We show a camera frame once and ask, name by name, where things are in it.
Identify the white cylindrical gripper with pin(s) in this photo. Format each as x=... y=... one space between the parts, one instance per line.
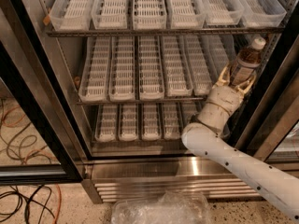
x=226 y=96

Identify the plastic bottle with brown drink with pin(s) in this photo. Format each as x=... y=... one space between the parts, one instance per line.
x=247 y=61

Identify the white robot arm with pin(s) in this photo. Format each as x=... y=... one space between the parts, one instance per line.
x=202 y=137

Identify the stainless steel fridge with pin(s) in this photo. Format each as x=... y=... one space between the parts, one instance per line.
x=42 y=69

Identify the clear plastic bin on floor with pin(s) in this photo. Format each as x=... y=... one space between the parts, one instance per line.
x=170 y=208

